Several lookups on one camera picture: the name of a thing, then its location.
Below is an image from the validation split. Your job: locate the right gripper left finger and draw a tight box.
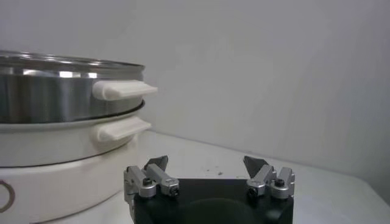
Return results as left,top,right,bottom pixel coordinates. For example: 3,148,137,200
123,155,180,211

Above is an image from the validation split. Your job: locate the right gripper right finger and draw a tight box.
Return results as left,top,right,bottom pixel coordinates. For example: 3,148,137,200
243,155,296,200

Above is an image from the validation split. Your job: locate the stainless steel steamer basket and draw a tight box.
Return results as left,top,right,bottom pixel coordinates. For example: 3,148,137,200
0,50,158,124

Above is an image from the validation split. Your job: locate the white electric cooker base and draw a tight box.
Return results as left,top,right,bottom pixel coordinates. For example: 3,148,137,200
0,102,152,224

